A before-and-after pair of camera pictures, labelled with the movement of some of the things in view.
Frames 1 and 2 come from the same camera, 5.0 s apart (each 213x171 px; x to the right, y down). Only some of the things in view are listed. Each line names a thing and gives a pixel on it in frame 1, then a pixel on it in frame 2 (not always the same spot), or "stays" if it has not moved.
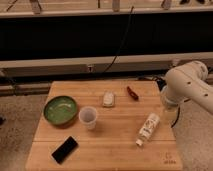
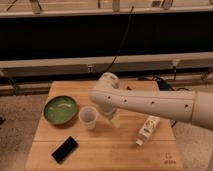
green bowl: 60,110 stays
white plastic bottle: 150,124 stays
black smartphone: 65,150 stays
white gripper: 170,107 → 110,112
